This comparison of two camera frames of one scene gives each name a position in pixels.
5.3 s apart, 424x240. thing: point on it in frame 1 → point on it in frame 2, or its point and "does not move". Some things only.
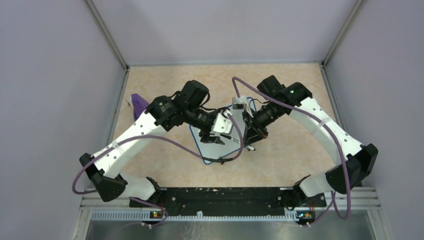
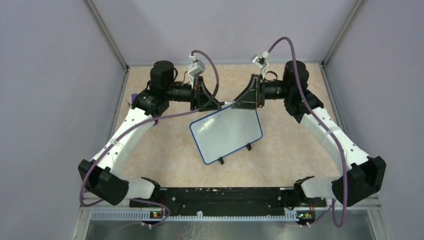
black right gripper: x=253 y=122 → x=253 y=97
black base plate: x=233 y=200 does not move
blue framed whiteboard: x=211 y=151 does not move
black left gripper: x=207 y=139 → x=203 y=95
